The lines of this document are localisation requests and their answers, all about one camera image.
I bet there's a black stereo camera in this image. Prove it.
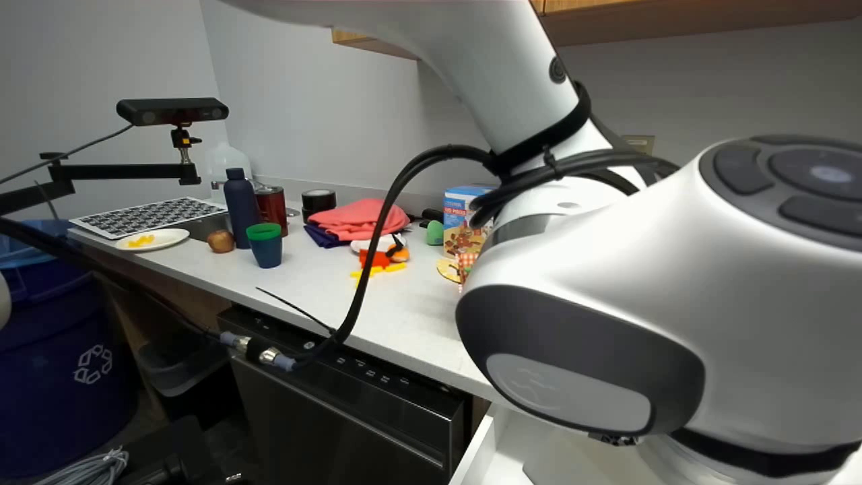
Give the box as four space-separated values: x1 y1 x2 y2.
116 96 229 127

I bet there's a green lidded blue cup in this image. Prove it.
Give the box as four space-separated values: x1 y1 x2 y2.
245 224 284 270

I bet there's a blue toy food box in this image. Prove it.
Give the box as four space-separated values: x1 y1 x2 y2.
442 185 488 229

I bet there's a green toy pepper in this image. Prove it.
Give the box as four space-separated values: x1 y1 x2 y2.
423 220 444 245

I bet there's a white keyboard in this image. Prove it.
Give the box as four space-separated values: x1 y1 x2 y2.
73 197 228 240

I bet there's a dark blue bottle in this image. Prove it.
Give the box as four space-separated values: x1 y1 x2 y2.
225 166 263 247

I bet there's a blue recycling bin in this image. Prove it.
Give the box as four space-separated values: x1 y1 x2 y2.
0 233 137 479

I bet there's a black cable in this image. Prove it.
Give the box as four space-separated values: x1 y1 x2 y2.
308 142 506 360

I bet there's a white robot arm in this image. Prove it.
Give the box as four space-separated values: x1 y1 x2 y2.
232 0 862 485

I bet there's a red cloth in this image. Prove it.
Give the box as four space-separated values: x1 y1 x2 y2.
311 198 411 241

